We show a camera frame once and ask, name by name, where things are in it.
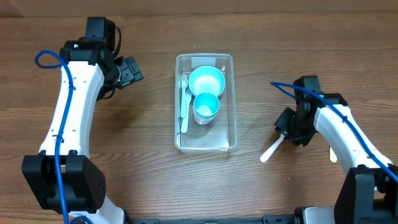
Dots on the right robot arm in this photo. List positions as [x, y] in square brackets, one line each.
[369, 192]

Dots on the blue plastic cup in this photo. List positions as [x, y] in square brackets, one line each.
[206, 105]

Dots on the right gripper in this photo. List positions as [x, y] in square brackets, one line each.
[303, 137]

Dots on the pink plastic spoon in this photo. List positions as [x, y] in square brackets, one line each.
[267, 154]

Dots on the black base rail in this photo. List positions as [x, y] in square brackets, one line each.
[266, 219]

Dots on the green plastic cup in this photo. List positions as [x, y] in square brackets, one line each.
[197, 118]

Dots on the clear plastic container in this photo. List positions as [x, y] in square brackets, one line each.
[221, 133]

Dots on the light blue plastic fork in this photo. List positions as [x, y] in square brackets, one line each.
[188, 98]

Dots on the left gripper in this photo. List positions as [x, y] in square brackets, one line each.
[128, 70]

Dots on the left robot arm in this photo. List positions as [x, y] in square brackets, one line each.
[62, 176]

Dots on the blue plastic bowl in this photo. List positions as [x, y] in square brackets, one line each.
[207, 79]

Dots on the pale green plastic fork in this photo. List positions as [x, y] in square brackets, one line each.
[184, 84]

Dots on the yellow plastic fork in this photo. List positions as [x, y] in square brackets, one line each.
[332, 156]

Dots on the pink plastic cup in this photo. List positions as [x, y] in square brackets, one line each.
[204, 122]

